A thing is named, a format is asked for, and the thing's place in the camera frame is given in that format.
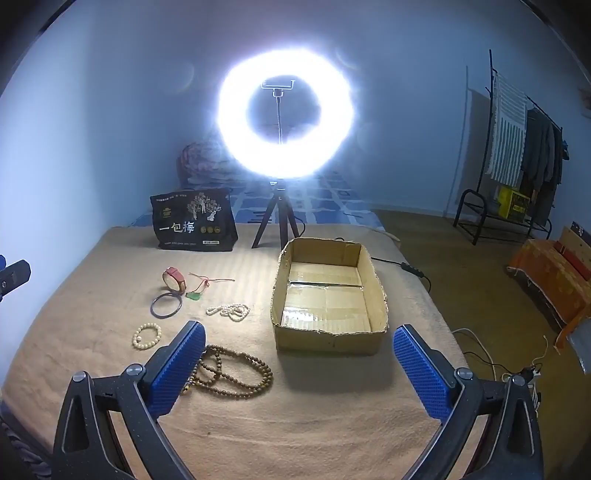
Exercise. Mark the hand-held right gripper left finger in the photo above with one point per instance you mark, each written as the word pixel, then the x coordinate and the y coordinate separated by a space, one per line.
pixel 180 364

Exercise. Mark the folded patterned quilt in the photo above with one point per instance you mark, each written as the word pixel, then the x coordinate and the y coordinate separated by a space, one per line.
pixel 198 161

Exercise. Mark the dark striped fabric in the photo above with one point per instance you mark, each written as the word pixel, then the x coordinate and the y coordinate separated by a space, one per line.
pixel 18 443

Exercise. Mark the orange cloth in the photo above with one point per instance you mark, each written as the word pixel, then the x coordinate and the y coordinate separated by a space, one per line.
pixel 549 277

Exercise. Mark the white power strip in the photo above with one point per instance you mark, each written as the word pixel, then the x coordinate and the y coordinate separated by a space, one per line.
pixel 534 392

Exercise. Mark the pearl strand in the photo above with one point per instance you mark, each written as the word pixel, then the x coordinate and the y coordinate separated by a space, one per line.
pixel 231 314

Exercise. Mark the black tripod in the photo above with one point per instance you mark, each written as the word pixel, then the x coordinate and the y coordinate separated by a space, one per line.
pixel 280 203

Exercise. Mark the yellow box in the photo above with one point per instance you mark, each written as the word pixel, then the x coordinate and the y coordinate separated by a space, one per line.
pixel 510 203

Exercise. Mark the brown board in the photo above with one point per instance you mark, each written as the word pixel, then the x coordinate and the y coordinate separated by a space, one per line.
pixel 575 242

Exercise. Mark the striped towel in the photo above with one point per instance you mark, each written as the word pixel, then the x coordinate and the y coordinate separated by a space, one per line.
pixel 508 134

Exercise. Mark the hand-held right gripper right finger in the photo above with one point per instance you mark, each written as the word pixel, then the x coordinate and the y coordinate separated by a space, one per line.
pixel 422 374

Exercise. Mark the metal bangle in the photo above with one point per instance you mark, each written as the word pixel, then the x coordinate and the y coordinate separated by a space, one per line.
pixel 152 305

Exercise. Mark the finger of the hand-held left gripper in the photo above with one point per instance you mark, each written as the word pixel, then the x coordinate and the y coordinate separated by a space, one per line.
pixel 14 275

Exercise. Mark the black printed bag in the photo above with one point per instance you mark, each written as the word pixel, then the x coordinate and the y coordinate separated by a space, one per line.
pixel 194 230

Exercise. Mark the dark hanging clothes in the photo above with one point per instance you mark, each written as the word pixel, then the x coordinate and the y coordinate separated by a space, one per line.
pixel 540 147

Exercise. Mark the phone holder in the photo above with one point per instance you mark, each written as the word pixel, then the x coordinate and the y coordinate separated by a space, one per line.
pixel 277 94

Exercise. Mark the black clothes rack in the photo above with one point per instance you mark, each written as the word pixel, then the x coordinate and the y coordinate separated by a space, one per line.
pixel 470 190

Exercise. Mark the cardboard box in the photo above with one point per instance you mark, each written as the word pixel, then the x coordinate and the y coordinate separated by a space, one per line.
pixel 323 341

